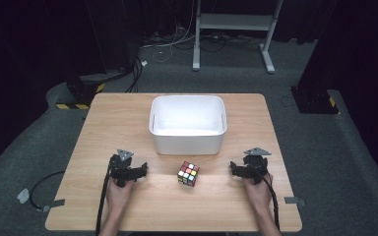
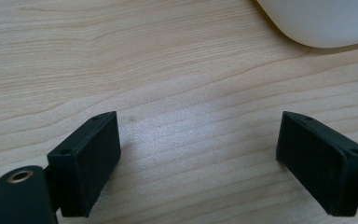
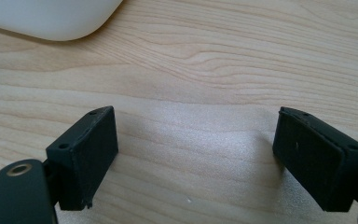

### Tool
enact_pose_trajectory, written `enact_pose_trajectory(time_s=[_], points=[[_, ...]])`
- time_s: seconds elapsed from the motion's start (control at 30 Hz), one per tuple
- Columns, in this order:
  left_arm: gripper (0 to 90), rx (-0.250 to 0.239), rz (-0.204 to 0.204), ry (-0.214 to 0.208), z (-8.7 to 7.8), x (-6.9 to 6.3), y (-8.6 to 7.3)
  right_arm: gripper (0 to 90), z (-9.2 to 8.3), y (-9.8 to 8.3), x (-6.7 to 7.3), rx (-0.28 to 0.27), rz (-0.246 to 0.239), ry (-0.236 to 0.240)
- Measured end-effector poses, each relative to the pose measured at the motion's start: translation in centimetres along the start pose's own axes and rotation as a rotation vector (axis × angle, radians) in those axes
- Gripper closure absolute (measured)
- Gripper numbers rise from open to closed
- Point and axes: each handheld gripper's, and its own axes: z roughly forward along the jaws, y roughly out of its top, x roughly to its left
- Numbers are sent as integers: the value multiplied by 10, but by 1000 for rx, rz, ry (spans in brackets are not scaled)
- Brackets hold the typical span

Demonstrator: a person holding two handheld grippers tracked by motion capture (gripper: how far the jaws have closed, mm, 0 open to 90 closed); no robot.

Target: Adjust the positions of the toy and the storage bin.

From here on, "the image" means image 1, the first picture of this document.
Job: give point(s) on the grey metal stand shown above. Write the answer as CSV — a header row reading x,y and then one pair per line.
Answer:
x,y
233,22

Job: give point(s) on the black base with yellow stripes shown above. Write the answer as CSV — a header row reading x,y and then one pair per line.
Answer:
x,y
82,91

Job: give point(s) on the person's left hand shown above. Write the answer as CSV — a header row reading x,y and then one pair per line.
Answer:
x,y
118,195

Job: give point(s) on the grey tape strip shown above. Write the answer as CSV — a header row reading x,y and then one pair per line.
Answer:
x,y
53,205
294,201

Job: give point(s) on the person's right hand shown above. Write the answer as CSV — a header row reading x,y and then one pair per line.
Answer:
x,y
258,195

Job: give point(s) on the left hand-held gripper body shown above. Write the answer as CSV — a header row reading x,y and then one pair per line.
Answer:
x,y
122,170

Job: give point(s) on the multicoloured puzzle cube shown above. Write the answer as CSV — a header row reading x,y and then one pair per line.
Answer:
x,y
188,173

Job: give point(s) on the black base with yellow mark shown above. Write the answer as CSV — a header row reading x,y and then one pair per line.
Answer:
x,y
315,101

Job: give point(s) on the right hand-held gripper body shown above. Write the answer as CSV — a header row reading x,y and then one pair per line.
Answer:
x,y
255,167

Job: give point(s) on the white plastic bin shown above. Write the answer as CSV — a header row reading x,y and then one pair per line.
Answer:
x,y
187,131

